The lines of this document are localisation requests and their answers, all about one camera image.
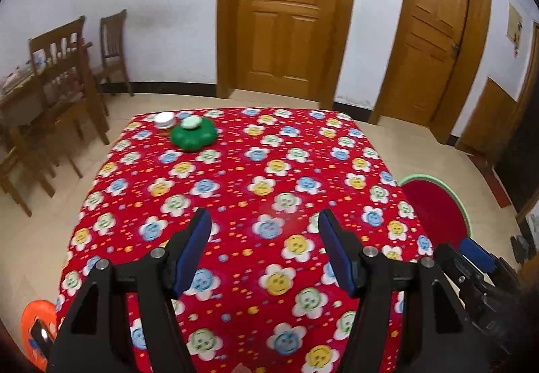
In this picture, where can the orange round object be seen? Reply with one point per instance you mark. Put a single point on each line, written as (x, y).
(38, 331)

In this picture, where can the white lid small jar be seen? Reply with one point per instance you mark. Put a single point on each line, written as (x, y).
(164, 120)

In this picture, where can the wooden chair near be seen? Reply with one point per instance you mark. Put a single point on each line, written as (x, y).
(36, 149)

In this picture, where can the green flower-shaped container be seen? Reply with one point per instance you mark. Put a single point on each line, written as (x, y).
(194, 133)

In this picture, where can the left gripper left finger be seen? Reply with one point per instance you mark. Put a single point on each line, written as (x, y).
(95, 335)

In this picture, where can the wooden door centre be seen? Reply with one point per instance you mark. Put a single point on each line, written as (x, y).
(292, 48)

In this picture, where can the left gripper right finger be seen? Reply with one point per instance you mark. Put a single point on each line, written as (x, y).
(437, 332)

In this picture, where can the wooden door right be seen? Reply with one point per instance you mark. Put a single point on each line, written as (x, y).
(434, 61)

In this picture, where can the red basin green rim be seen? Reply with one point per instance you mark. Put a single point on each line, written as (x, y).
(440, 211)

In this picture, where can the wooden chair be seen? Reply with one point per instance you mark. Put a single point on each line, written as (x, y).
(112, 54)
(36, 149)

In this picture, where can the red smiley flower tablecloth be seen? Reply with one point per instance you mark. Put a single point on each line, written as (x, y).
(264, 294)

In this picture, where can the wall panel box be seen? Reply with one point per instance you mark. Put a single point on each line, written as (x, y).
(514, 27)

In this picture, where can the wooden dining table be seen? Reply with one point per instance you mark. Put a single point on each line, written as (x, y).
(59, 91)

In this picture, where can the low wooden cabinet door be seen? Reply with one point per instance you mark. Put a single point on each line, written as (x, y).
(489, 121)

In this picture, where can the wooden chair far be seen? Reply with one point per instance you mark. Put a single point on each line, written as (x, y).
(112, 54)

